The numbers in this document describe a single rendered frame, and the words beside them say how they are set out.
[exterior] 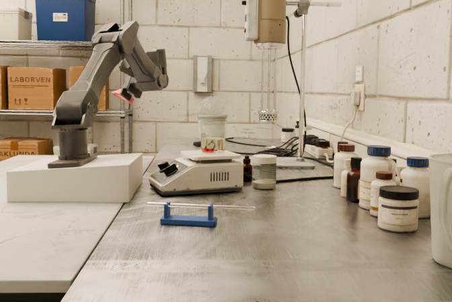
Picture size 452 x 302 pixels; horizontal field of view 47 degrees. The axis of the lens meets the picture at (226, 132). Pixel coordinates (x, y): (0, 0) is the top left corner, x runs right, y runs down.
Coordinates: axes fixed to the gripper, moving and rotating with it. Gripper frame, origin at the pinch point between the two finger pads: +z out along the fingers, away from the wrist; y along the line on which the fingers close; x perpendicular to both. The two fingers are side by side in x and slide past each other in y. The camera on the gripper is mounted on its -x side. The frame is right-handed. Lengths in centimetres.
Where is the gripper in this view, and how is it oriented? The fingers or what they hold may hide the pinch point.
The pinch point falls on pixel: (119, 81)
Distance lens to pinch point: 181.8
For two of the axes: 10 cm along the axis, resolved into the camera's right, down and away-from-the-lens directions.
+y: -2.7, 8.8, -3.8
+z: -8.4, -0.2, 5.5
